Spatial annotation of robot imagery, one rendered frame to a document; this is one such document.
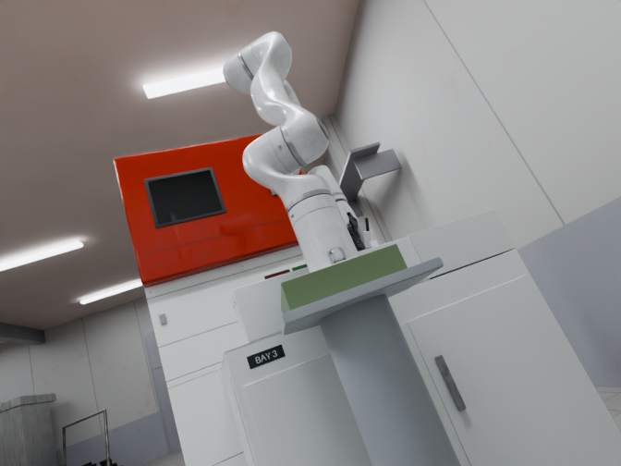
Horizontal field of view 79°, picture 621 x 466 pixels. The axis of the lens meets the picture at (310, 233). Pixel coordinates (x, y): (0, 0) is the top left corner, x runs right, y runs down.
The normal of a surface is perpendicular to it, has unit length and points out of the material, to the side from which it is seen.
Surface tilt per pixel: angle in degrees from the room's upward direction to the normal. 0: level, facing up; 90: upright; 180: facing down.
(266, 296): 90
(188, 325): 90
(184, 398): 90
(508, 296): 90
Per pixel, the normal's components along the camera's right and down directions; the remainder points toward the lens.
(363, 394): -0.65, 0.00
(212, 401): 0.22, -0.39
